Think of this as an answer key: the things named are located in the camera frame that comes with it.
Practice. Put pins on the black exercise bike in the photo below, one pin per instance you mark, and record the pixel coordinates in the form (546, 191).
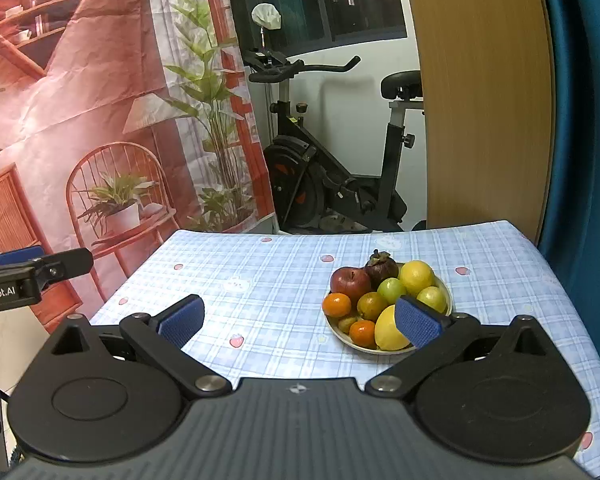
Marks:
(340, 180)

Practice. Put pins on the large yellow lemon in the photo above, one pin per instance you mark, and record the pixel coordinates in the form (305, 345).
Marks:
(390, 330)

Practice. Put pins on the dark window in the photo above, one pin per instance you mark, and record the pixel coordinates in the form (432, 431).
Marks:
(360, 0)

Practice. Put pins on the blue curtain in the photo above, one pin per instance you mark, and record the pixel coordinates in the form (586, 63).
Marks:
(590, 135)

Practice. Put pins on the small yellow lemon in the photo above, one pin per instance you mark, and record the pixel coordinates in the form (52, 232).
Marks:
(416, 275)

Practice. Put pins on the green round fruit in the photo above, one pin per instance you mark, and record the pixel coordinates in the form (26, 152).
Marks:
(391, 290)
(431, 298)

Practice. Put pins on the small orange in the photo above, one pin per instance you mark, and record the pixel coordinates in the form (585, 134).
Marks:
(362, 334)
(336, 305)

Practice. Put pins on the printed wall tapestry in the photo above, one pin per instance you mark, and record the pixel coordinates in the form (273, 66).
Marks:
(80, 85)

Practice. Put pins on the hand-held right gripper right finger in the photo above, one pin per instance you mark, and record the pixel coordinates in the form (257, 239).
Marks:
(417, 322)

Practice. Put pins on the white crumpled bag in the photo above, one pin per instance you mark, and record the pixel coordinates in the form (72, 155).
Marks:
(266, 15)

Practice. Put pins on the greenish orange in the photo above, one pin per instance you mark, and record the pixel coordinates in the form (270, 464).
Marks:
(371, 305)

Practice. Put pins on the beige plate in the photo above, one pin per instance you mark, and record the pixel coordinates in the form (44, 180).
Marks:
(380, 352)

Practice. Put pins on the dark purple mangosteen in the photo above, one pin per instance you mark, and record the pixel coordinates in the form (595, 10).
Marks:
(382, 267)

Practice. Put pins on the red apple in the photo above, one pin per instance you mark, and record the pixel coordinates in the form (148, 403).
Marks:
(350, 282)

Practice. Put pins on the wooden door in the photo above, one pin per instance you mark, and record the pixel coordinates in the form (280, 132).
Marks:
(480, 110)

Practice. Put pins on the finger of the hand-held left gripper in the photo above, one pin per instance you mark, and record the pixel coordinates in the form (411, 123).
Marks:
(65, 265)
(17, 256)

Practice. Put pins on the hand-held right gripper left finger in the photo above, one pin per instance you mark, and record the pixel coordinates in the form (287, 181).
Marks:
(180, 320)

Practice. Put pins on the brown longan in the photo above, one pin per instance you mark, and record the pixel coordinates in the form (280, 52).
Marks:
(349, 323)

